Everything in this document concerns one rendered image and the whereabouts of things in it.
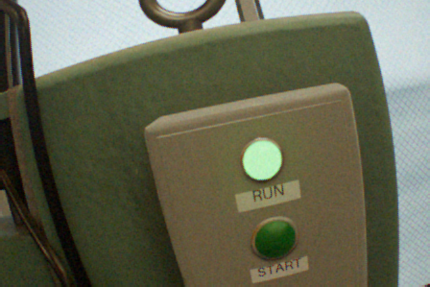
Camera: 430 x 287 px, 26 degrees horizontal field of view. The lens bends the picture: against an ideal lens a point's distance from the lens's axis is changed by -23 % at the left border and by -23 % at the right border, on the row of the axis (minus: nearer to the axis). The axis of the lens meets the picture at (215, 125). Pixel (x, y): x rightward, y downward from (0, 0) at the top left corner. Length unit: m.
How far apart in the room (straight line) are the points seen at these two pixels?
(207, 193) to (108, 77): 0.10
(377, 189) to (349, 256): 0.07
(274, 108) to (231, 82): 0.06
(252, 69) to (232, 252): 0.11
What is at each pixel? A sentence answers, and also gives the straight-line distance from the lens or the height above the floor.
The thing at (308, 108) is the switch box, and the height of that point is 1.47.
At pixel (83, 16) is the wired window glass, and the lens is 2.13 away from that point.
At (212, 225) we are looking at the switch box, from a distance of 0.53.
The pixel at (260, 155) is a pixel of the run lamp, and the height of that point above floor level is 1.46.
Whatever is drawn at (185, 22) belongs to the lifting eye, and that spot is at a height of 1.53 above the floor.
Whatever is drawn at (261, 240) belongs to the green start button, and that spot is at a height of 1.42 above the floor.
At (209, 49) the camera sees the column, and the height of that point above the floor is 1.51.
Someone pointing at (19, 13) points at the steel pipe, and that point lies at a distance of 0.57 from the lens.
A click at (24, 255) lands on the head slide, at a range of 0.66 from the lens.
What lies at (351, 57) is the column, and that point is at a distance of 0.59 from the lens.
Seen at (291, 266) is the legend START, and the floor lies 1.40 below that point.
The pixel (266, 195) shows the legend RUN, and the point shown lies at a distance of 0.53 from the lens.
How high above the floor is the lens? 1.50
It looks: 3 degrees down
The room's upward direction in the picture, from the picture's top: 12 degrees counter-clockwise
